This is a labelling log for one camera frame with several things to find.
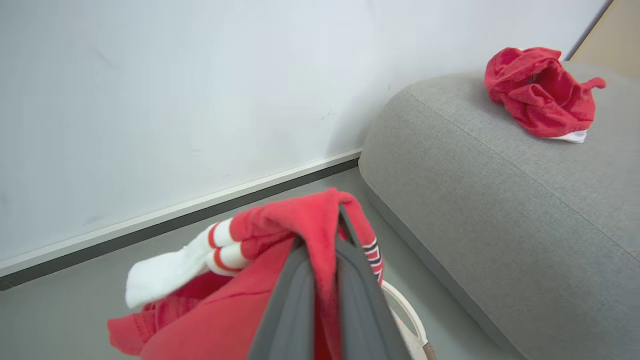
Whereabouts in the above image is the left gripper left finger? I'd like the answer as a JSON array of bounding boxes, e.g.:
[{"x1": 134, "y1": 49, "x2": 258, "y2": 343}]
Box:
[{"x1": 247, "y1": 239, "x2": 317, "y2": 360}]

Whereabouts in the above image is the white and black baseboard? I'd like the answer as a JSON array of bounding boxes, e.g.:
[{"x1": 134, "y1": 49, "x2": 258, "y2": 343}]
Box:
[{"x1": 0, "y1": 147, "x2": 362, "y2": 292}]

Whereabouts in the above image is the white laundry basket brown rim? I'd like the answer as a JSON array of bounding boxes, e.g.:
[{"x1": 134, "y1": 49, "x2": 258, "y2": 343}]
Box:
[{"x1": 381, "y1": 280, "x2": 438, "y2": 360}]

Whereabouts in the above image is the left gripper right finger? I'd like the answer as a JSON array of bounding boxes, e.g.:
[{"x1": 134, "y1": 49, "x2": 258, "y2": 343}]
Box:
[{"x1": 335, "y1": 204, "x2": 412, "y2": 360}]

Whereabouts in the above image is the beige wooden panel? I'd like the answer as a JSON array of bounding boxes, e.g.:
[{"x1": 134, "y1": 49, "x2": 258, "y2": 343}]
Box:
[{"x1": 570, "y1": 0, "x2": 640, "y2": 78}]

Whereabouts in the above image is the grey fabric sofa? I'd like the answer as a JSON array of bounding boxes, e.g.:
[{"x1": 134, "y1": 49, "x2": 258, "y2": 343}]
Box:
[{"x1": 358, "y1": 62, "x2": 640, "y2": 360}]

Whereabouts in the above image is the red jersey with white sleeves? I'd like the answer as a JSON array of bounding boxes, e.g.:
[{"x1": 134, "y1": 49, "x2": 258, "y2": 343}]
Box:
[{"x1": 106, "y1": 188, "x2": 385, "y2": 360}]

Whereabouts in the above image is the red tank top white trim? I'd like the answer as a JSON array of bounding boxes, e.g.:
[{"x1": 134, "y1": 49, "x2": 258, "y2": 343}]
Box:
[{"x1": 484, "y1": 46, "x2": 607, "y2": 144}]

